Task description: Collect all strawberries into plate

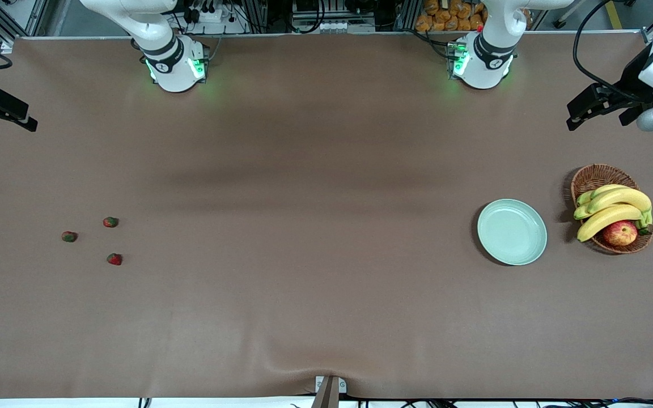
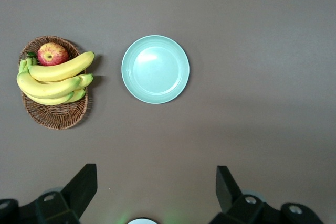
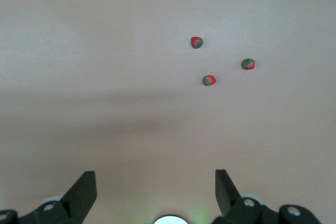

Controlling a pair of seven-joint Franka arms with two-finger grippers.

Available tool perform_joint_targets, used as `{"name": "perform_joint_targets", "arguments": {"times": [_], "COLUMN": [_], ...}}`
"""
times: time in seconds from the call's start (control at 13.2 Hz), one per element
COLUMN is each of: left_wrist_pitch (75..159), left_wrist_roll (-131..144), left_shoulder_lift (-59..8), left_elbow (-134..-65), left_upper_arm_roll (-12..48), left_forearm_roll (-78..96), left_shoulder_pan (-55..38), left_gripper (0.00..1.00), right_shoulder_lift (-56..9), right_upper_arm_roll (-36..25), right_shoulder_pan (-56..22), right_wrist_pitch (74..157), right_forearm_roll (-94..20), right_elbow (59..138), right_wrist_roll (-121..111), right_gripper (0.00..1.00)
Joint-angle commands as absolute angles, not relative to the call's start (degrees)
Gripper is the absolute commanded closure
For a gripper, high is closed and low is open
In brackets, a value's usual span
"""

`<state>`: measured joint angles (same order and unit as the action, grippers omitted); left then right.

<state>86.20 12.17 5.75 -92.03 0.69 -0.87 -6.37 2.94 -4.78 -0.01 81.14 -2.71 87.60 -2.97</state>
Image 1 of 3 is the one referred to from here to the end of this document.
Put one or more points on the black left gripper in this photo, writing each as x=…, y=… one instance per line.
x=636, y=78

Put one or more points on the red strawberry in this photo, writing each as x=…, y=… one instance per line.
x=69, y=236
x=114, y=259
x=110, y=221

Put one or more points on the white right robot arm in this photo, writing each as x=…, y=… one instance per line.
x=173, y=68

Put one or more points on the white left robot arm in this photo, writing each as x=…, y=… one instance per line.
x=485, y=62

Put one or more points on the pale green round plate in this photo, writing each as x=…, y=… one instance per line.
x=512, y=232

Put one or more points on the brown wicker basket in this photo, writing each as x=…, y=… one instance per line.
x=598, y=177

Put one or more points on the yellow banana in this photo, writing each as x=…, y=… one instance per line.
x=621, y=196
x=607, y=218
x=586, y=198

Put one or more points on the red apple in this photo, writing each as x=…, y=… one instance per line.
x=620, y=233

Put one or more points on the bag of orange buns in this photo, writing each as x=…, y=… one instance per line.
x=434, y=22

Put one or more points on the white power strip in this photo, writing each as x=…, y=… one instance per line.
x=213, y=16

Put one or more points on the table cover cloth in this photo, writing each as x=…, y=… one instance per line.
x=190, y=311

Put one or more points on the white connector strip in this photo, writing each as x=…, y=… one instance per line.
x=338, y=26

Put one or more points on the white clamp bracket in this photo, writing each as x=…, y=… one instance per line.
x=342, y=385

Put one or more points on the grey mount bar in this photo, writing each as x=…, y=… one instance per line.
x=326, y=396

